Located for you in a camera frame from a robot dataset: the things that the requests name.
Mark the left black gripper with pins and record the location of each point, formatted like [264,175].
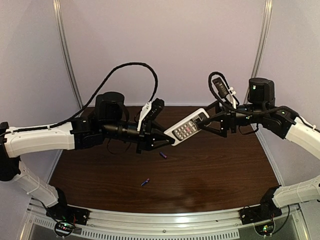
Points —
[144,136]

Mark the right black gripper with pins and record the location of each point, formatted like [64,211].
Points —
[230,120]

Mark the white remote control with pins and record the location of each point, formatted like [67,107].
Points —
[187,127]

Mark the blue battery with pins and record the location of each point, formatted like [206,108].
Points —
[163,155]
[145,182]

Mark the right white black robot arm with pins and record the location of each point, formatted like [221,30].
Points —
[283,121]

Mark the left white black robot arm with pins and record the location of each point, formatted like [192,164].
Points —
[108,120]

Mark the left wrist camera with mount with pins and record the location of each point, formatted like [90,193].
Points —
[150,111]

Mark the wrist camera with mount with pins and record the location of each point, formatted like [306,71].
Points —
[150,111]
[226,93]

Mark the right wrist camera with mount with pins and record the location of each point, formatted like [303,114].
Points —
[226,93]

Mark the right aluminium frame post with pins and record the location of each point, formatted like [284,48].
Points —
[264,32]

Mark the aluminium frame post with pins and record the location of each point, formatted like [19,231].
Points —
[65,52]
[264,32]

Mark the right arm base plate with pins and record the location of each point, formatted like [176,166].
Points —
[258,213]

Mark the front aluminium rail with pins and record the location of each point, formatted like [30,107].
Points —
[210,225]

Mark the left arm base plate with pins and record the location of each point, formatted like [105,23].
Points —
[70,214]

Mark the left aluminium frame post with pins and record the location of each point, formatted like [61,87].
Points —
[65,52]

